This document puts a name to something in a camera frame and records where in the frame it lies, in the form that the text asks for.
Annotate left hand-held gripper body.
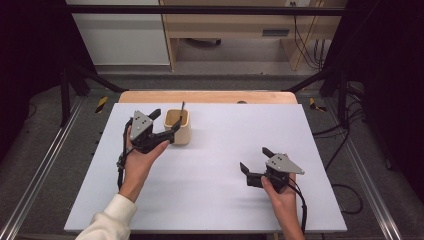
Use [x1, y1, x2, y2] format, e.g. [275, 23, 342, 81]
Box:
[127, 109, 169, 155]

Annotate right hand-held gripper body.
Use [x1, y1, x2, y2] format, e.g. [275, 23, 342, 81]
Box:
[264, 152, 306, 195]

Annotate square wooden cup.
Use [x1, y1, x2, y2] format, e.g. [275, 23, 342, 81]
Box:
[163, 108, 192, 146]

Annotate person's right hand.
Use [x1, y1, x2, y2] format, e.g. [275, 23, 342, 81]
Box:
[260, 175, 298, 231]

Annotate person's left hand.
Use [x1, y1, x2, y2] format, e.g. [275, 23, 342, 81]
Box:
[118, 124, 171, 203]

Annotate light wooden table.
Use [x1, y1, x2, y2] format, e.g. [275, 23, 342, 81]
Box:
[118, 90, 299, 105]

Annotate white cabinet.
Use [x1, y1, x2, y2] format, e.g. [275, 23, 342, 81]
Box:
[65, 0, 171, 66]

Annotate wooden desk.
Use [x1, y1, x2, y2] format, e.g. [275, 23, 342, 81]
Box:
[158, 0, 348, 72]

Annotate black curtain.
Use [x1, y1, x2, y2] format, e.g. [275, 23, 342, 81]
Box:
[0, 0, 98, 163]
[323, 0, 424, 196]

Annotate right hand-held gripper cable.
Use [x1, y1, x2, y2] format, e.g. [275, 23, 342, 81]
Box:
[287, 176, 308, 235]

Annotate black floor cable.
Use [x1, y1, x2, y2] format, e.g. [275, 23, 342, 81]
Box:
[312, 98, 365, 216]

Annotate black frame strut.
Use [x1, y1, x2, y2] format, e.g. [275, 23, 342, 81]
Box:
[59, 62, 129, 128]
[283, 64, 350, 130]

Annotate aluminium floor rail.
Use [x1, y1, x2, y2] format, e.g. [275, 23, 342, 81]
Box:
[0, 95, 86, 240]
[323, 97, 405, 240]

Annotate black hanging cables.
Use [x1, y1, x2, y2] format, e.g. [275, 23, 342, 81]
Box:
[291, 2, 327, 72]

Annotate black horizontal frame bar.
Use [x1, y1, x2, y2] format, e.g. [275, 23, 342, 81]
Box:
[65, 4, 346, 17]

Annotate grey desk drawer handle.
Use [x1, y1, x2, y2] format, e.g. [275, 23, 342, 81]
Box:
[261, 28, 291, 38]

